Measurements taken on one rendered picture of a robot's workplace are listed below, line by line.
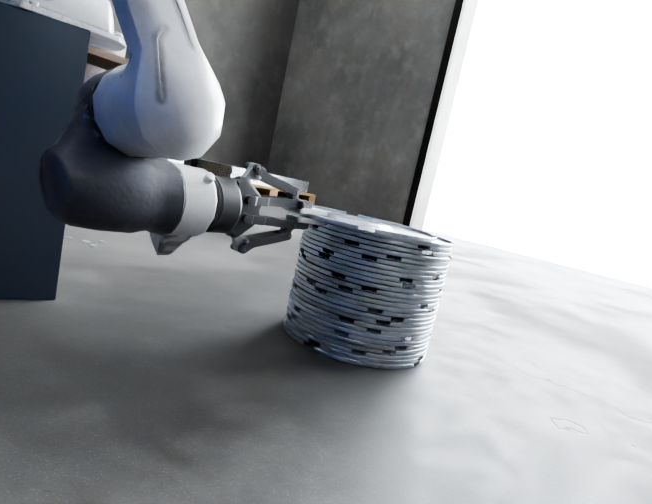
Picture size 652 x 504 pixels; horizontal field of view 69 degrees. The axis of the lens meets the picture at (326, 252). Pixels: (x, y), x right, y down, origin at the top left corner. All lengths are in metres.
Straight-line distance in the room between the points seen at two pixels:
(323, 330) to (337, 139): 4.53
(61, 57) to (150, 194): 0.40
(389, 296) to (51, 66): 0.66
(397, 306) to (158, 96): 0.53
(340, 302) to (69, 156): 0.48
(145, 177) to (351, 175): 4.63
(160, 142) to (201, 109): 0.05
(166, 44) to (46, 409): 0.40
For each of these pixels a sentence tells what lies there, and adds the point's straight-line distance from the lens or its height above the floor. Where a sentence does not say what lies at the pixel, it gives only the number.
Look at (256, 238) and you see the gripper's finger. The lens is 0.69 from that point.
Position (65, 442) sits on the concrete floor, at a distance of 0.56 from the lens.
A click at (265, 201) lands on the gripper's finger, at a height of 0.25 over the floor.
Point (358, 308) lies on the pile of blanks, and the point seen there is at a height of 0.10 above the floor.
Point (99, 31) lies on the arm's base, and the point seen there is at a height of 0.46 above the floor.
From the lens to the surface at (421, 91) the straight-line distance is 4.90.
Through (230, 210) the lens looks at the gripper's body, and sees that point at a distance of 0.62.
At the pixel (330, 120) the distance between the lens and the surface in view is 5.43.
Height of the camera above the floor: 0.30
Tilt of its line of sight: 9 degrees down
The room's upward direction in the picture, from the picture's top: 12 degrees clockwise
